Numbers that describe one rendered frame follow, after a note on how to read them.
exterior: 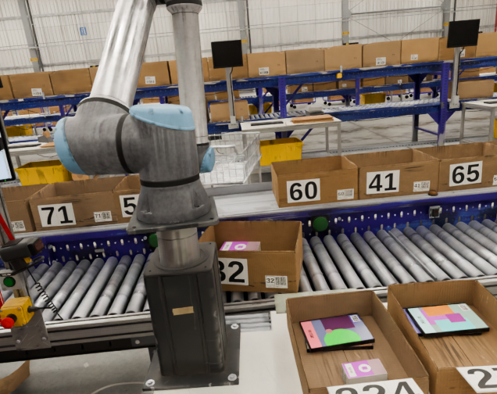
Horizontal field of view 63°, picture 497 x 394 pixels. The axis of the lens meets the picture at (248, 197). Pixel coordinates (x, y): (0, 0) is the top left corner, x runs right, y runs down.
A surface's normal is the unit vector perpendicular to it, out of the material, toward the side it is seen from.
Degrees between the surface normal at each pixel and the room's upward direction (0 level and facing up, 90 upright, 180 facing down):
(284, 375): 0
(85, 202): 90
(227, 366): 0
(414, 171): 90
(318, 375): 1
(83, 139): 70
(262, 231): 89
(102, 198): 90
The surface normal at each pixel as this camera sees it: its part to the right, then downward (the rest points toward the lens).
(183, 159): 0.60, 0.19
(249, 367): -0.08, -0.95
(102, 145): -0.16, 0.15
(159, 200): -0.24, -0.05
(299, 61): 0.04, 0.30
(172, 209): 0.16, -0.07
